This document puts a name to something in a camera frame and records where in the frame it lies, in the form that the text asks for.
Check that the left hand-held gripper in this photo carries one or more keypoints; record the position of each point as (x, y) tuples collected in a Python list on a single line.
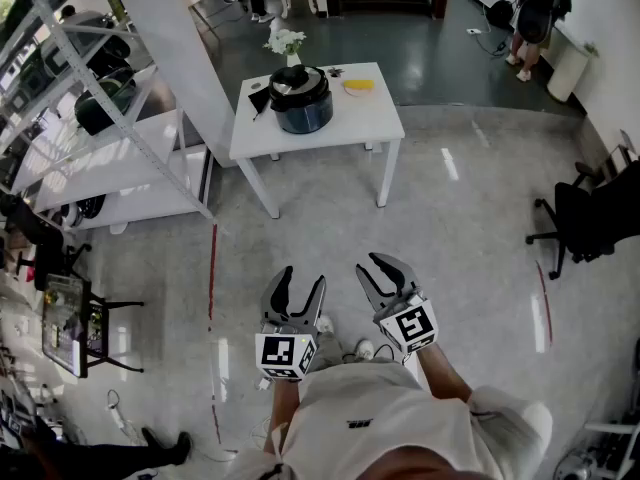
[(280, 353)]

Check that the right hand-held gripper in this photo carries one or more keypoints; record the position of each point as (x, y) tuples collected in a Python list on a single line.
[(407, 325)]

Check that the black pressure cooker pot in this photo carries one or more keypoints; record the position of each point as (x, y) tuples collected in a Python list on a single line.
[(305, 118)]

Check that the silver black cooker lid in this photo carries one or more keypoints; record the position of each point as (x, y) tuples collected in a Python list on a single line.
[(297, 85)]

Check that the person's left forearm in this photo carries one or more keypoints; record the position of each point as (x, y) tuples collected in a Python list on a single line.
[(282, 413)]

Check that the person's right forearm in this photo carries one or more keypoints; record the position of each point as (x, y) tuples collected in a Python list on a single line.
[(445, 375)]

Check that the person's left white shoe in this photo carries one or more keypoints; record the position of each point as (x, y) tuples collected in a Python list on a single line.
[(325, 324)]

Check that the person's white shoe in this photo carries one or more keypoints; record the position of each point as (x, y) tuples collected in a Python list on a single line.
[(364, 349), (325, 324)]

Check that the person's grey trousers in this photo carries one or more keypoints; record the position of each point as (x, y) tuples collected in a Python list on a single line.
[(327, 350)]

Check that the person's right white shoe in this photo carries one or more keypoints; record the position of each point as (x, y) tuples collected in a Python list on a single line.
[(364, 349)]

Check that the person's white shirt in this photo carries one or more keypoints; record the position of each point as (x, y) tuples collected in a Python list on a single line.
[(390, 418)]

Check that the white table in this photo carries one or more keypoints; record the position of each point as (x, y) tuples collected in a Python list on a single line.
[(350, 128)]

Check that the yellow corn cob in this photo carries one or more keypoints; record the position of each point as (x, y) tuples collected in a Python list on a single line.
[(359, 85)]

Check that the black cloth pouch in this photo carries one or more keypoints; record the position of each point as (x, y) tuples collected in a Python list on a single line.
[(260, 100)]

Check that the black office chair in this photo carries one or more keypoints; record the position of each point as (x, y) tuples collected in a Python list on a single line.
[(585, 218), (40, 248)]

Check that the white metal shelf rack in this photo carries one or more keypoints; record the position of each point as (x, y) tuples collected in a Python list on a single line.
[(125, 178)]

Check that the small dried flower ornament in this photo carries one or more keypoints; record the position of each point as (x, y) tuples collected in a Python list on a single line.
[(334, 72)]

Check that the white flower bouquet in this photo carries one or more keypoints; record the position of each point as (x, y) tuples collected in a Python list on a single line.
[(285, 42)]

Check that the dark kitchen appliance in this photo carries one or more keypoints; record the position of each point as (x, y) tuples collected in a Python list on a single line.
[(102, 105)]

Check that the white cylindrical bin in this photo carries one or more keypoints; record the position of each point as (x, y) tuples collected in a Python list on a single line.
[(567, 73)]

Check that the black bag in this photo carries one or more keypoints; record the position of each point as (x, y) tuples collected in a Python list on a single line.
[(501, 13)]

